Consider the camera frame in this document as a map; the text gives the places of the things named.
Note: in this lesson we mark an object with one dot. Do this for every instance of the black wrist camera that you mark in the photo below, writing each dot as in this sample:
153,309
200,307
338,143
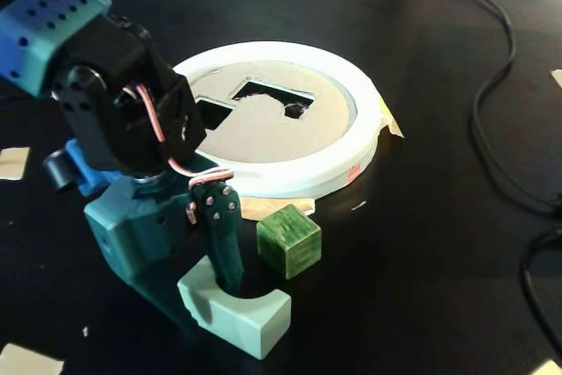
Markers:
59,170

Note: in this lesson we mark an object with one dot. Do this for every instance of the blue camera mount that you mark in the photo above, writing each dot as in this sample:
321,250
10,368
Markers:
90,173

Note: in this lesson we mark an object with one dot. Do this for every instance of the green wooden cube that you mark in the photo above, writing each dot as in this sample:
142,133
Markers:
285,239

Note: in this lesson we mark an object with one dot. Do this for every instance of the mint green U-shaped block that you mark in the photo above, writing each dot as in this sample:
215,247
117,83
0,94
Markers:
237,326

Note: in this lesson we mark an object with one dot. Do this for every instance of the beige paper piece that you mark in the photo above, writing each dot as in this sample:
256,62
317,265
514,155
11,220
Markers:
557,78
26,362
13,163

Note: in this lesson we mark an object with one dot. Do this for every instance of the long beige masking tape strip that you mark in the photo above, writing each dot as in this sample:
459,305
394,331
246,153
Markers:
285,208

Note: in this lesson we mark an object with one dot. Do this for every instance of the short beige masking tape strip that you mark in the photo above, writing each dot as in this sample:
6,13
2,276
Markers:
393,127

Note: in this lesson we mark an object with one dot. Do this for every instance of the white round shape-sorter board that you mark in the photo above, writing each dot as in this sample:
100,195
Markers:
307,173

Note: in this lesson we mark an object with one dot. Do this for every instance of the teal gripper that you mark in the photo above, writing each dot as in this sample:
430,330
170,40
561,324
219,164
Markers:
132,221

